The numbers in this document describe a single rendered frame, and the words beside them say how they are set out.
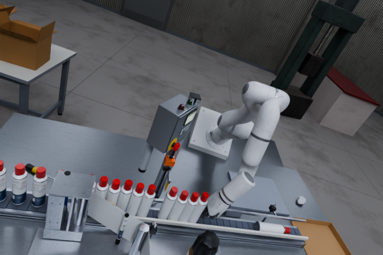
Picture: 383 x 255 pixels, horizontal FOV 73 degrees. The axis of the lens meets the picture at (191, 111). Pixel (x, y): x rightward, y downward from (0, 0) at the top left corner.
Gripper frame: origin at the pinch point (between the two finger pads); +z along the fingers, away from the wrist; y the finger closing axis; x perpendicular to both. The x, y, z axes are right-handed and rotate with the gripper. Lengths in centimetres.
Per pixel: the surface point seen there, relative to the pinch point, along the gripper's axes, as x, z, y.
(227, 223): 17.4, 0.4, -1.5
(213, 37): 172, 0, -660
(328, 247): 83, -18, 3
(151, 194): -32.2, -0.3, 1.8
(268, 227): 35.9, -11.2, 1.7
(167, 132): -46, -31, 0
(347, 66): 522, -191, -578
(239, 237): 22.4, -0.7, 5.6
